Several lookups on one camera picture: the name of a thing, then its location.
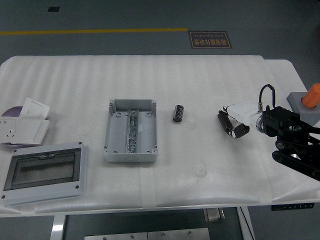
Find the orange cylinder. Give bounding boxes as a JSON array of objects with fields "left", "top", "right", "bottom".
[{"left": 301, "top": 83, "right": 320, "bottom": 109}]

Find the white table leg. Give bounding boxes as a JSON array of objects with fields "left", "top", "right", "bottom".
[
  {"left": 237, "top": 206, "right": 256, "bottom": 240},
  {"left": 51, "top": 214, "right": 67, "bottom": 240}
]

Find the white blank wall panel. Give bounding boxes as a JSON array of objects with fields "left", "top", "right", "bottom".
[{"left": 13, "top": 118, "right": 51, "bottom": 147}]

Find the grey block stand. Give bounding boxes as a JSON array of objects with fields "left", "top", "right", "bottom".
[{"left": 286, "top": 91, "right": 320, "bottom": 131}]

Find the white foam mat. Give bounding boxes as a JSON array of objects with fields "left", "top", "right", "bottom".
[{"left": 0, "top": 54, "right": 313, "bottom": 215}]

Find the dark brown cylindrical battery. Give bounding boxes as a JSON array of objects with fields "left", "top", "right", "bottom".
[{"left": 216, "top": 111, "right": 235, "bottom": 136}]

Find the grey cover with clear window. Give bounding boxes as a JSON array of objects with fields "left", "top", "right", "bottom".
[{"left": 0, "top": 141, "right": 89, "bottom": 207}]

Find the purple disc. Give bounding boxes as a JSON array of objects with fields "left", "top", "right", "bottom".
[{"left": 0, "top": 105, "right": 25, "bottom": 147}]

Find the grey open junction box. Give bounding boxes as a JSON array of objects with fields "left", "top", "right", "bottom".
[{"left": 102, "top": 98, "right": 160, "bottom": 163}]

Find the black cylindrical battery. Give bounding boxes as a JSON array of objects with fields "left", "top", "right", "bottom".
[{"left": 171, "top": 103, "right": 185, "bottom": 124}]

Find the white socket panel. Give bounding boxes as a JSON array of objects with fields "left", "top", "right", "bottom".
[{"left": 0, "top": 118, "right": 20, "bottom": 145}]

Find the metal mounting rail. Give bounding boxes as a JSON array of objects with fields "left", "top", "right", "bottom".
[{"left": 124, "top": 109, "right": 140, "bottom": 154}]

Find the grey metal bracket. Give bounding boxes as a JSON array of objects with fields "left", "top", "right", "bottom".
[{"left": 203, "top": 208, "right": 226, "bottom": 223}]

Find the black table control panel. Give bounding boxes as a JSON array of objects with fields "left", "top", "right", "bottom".
[{"left": 271, "top": 202, "right": 315, "bottom": 211}]

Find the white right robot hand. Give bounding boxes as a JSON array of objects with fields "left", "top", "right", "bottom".
[{"left": 217, "top": 101, "right": 261, "bottom": 140}]

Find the white switch plate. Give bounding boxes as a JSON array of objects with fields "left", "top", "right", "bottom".
[{"left": 19, "top": 97, "right": 51, "bottom": 120}]

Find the brown floor sign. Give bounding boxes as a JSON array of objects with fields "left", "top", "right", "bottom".
[{"left": 187, "top": 30, "right": 233, "bottom": 50}]

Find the grey metal base plate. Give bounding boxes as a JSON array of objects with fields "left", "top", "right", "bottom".
[
  {"left": 84, "top": 232, "right": 148, "bottom": 240},
  {"left": 147, "top": 228, "right": 210, "bottom": 240}
]

